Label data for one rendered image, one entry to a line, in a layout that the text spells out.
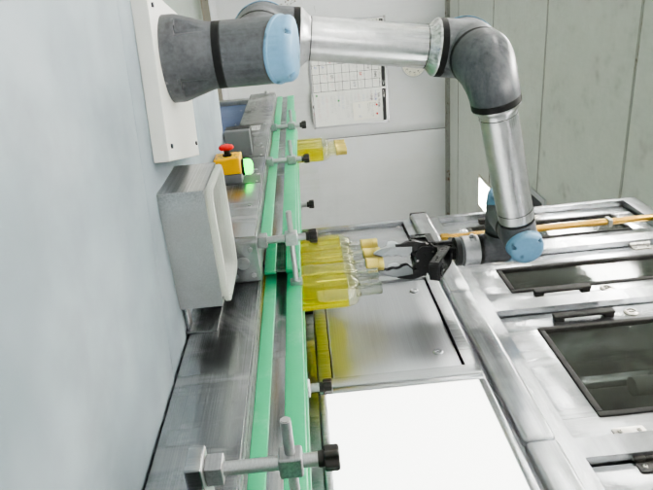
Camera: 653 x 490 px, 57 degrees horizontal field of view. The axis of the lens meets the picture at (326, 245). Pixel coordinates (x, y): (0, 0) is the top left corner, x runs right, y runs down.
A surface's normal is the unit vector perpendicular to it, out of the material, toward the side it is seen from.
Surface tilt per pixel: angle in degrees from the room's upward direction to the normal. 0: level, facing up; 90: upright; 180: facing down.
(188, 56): 73
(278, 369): 90
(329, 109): 90
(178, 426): 90
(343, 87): 90
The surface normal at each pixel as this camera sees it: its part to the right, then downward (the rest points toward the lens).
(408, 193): 0.05, 0.40
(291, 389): -0.08, -0.91
